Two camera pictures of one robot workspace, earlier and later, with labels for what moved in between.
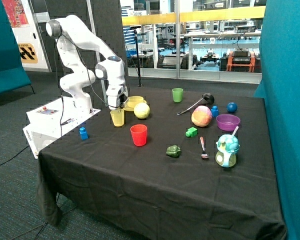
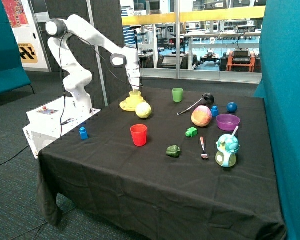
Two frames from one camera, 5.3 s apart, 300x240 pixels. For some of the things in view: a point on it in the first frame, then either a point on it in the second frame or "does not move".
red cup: (139, 133) does not move
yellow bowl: (133, 100) does not move
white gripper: (115, 92) -> (134, 75)
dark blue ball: (231, 107) does not move
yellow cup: (117, 116) -> (135, 96)
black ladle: (208, 97) does not move
